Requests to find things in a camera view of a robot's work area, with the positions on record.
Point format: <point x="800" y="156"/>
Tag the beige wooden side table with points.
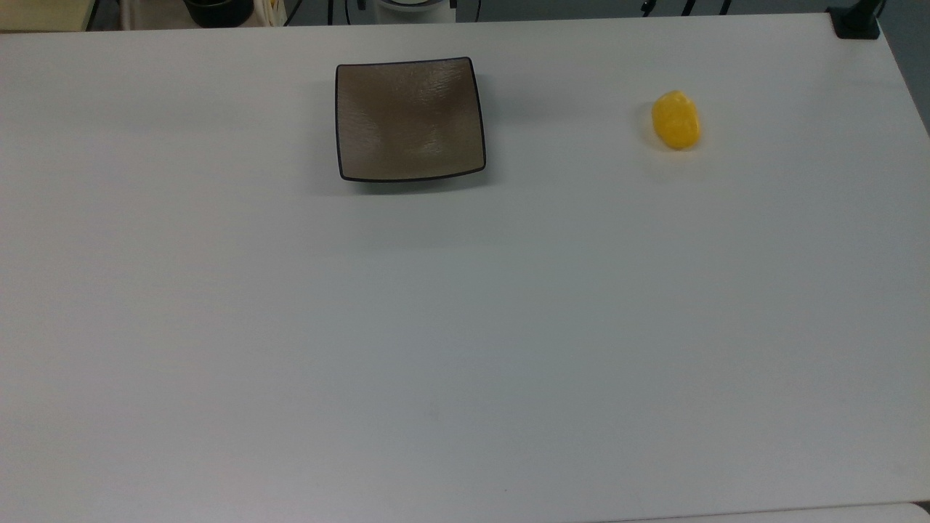
<point x="43" y="13"/>

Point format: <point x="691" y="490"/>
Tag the black table clamp mount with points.
<point x="856" y="26"/>

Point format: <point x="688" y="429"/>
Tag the square brown ceramic plate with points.
<point x="407" y="120"/>

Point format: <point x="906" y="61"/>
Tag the black round bin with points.
<point x="218" y="11"/>

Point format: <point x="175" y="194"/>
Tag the yellow lemon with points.
<point x="676" y="121"/>

